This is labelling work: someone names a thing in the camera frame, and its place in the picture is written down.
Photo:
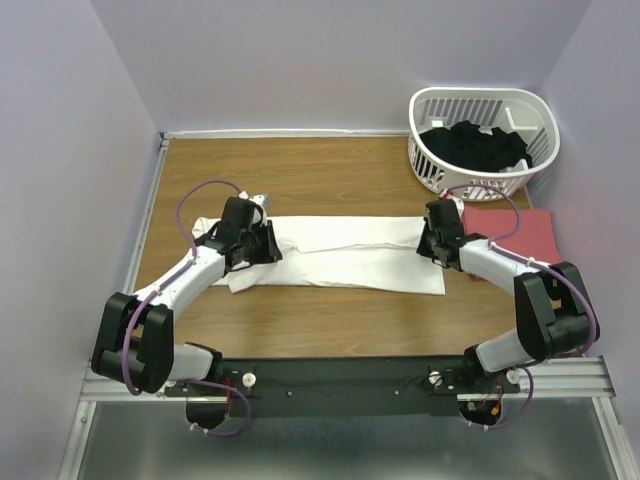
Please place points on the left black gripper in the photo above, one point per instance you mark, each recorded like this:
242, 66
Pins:
272, 252

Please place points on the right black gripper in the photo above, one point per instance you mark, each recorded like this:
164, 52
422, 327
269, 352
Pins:
422, 247

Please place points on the white printed t-shirt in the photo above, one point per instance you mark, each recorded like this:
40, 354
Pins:
374, 252

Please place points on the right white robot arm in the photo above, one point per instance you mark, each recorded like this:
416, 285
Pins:
553, 313

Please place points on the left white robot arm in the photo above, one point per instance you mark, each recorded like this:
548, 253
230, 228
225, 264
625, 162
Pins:
136, 345

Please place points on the folded red t-shirt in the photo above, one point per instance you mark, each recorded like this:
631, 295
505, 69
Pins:
535, 238

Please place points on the black clothes in basket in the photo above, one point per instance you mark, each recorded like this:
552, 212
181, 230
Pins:
465, 146

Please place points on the white plastic laundry basket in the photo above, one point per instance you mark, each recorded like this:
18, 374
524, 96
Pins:
511, 109

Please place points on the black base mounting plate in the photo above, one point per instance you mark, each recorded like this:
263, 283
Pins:
338, 387

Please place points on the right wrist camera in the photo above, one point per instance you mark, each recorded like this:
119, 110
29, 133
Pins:
457, 203

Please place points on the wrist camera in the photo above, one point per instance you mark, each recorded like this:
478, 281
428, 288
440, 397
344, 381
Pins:
259, 204
457, 203

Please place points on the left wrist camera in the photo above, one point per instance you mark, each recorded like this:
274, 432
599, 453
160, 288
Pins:
259, 204

